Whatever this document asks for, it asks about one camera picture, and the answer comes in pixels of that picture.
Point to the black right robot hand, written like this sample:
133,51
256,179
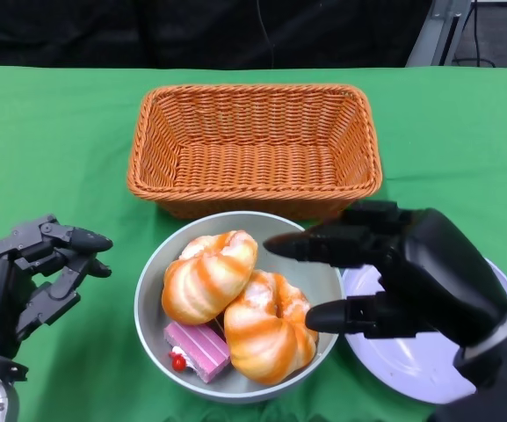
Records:
433,272

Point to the grey round bowl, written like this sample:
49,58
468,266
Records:
147,316

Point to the long striped orange bread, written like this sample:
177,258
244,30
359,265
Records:
204,281

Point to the white round plate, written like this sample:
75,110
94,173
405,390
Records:
411,369

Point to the orange wicker basket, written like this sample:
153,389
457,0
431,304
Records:
253,167

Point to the pink cake slice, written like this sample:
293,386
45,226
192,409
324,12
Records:
200,347

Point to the green tablecloth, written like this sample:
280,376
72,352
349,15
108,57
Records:
60,154

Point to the black cloth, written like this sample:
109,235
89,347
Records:
103,31

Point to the grey aluminium frame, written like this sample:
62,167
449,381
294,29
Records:
429,35

